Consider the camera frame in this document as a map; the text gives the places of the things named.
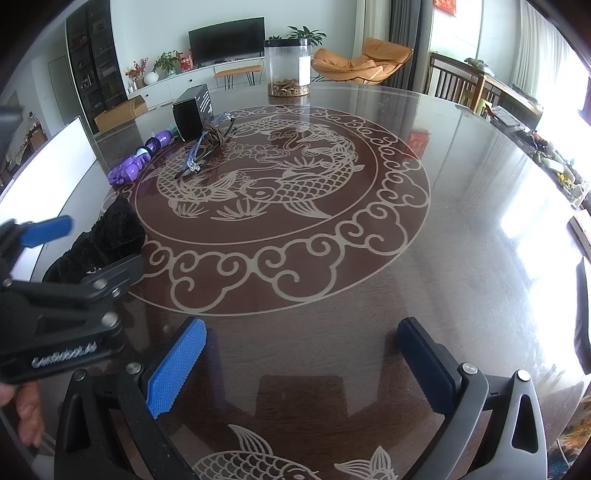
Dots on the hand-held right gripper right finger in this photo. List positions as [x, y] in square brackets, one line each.
[427, 364]

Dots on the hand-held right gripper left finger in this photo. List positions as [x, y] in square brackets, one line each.
[178, 364]

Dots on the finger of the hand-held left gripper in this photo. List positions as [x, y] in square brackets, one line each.
[124, 270]
[48, 230]

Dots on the black fuzzy cloth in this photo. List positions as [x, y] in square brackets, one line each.
[106, 230]

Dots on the person's left hand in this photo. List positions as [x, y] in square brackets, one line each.
[30, 410]

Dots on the purple plush toy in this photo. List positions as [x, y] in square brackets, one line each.
[129, 166]

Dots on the clear safety glasses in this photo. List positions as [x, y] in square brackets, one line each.
[191, 162]

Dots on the cardboard box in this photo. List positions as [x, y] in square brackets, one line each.
[120, 115]

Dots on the dining chair back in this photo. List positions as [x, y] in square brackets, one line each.
[582, 309]

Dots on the black box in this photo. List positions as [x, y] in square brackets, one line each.
[191, 115]

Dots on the dark bookcase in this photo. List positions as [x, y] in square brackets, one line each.
[97, 55]

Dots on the red flower bouquet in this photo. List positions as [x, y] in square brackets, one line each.
[136, 69]

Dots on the white television cabinet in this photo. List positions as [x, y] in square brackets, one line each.
[184, 85]

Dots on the small green potted plant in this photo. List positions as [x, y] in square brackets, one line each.
[167, 61]

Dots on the red box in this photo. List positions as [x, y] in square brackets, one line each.
[186, 62]

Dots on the wooden stool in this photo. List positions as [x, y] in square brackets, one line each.
[238, 70]

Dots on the cluttered side shelf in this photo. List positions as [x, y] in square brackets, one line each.
[558, 161]

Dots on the black television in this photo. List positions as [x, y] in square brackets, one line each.
[226, 41]

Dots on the clear plastic jar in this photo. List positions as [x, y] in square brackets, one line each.
[286, 69]

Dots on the wooden side table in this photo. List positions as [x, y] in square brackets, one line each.
[508, 94]

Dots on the dark wooden chair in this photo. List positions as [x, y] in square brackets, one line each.
[450, 78]

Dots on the broad-leaf potted plant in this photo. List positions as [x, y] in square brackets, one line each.
[304, 33]

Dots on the orange lounge chair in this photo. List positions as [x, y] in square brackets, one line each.
[360, 57]

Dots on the grey curtain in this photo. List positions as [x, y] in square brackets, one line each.
[406, 37]

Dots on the white curtain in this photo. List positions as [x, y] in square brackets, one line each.
[549, 46]

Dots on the red wall hanging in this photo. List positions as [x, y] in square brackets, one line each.
[444, 5]

